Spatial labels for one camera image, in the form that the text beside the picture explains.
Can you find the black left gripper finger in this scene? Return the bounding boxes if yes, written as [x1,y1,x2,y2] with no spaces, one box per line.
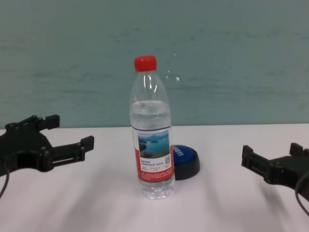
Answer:
[52,136,95,168]
[6,115,60,132]

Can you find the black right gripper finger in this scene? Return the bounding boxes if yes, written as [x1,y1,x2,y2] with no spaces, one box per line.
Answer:
[241,145,273,181]
[289,143,309,159]

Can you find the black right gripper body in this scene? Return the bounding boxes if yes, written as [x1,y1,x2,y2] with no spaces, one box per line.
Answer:
[267,156,309,191]

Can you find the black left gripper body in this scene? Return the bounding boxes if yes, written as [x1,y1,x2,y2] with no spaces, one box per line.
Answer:
[0,124,53,177]

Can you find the blue push button black base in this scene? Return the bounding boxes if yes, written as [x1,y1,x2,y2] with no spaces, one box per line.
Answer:
[172,144,201,181]

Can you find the clear water bottle red cap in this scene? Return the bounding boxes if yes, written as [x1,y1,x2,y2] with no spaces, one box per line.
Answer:
[129,55,176,200]

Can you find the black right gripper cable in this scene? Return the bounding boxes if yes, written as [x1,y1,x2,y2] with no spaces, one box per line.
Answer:
[293,169,309,218]

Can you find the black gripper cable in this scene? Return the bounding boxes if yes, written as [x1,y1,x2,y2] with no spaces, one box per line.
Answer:
[293,169,309,218]
[0,169,12,199]

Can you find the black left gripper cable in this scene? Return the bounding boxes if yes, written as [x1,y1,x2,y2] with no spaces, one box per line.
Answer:
[0,169,12,199]

